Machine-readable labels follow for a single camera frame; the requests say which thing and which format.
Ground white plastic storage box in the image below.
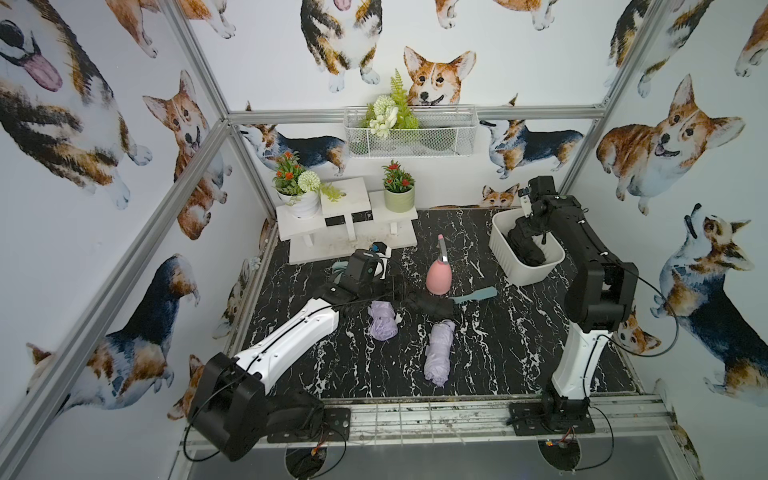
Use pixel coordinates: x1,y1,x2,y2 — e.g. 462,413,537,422
489,209,566,286

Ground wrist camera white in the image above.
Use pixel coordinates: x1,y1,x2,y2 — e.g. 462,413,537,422
369,241,392,280
518,187,533,217

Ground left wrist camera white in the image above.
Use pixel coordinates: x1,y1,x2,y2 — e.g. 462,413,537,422
369,241,392,280

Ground white wire wall basket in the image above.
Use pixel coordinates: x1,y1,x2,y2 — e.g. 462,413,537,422
343,106,479,158

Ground white pot red flowers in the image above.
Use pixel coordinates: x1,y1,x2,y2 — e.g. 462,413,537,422
273,153,346,219

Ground fern and white flowers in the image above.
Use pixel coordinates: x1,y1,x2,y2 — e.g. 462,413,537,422
361,70,420,139

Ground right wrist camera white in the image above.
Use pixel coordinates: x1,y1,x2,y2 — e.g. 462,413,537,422
518,187,533,217

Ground white stepped display shelf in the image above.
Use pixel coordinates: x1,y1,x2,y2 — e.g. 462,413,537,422
276,178,418,265

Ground green pot red flowers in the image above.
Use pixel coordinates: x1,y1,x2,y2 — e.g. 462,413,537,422
382,160,415,213

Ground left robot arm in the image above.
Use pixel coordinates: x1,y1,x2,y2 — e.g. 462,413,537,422
187,242,392,461

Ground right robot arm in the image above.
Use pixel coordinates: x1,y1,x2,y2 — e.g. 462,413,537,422
507,176,640,436

